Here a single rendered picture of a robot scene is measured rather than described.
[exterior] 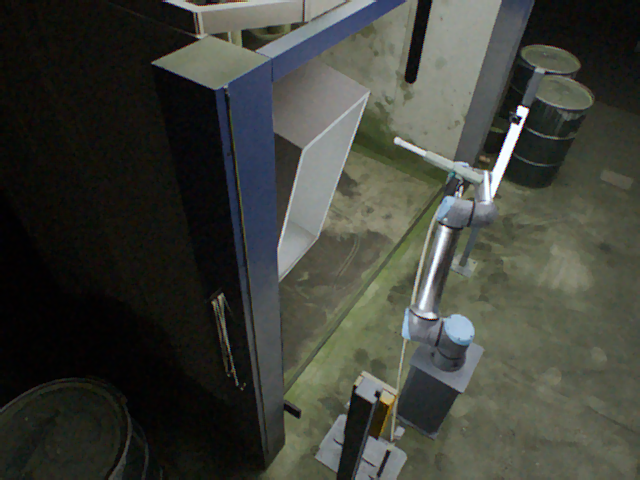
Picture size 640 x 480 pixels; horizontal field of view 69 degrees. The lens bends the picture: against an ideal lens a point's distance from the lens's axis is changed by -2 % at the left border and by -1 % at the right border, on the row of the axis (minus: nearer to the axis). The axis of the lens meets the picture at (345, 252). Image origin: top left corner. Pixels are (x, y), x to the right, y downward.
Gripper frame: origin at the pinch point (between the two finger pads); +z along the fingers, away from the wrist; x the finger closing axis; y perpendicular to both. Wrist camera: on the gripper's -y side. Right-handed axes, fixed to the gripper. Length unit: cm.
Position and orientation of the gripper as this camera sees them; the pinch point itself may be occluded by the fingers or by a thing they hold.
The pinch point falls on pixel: (456, 175)
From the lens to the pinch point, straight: 240.6
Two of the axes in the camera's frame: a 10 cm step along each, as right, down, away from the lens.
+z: -1.9, -1.0, -9.8
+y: -4.9, 8.7, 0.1
